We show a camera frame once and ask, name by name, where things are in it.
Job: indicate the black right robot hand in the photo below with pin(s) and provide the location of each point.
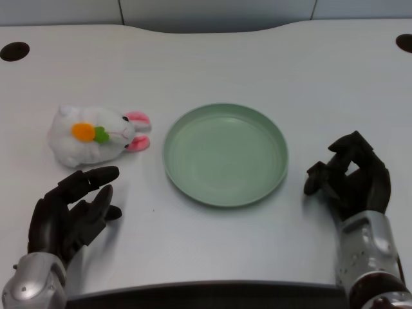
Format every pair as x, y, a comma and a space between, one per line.
370, 183

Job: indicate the white plush rabbit doll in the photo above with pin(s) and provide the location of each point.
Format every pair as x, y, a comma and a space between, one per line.
83, 148

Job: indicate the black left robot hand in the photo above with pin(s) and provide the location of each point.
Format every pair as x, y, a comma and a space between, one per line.
61, 219

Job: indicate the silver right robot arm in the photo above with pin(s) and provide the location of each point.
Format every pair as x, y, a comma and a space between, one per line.
363, 251

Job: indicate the green round plate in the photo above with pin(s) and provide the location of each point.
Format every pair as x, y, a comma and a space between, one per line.
225, 154

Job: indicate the black table grommet hole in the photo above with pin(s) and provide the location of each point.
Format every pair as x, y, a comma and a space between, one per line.
405, 43
14, 51

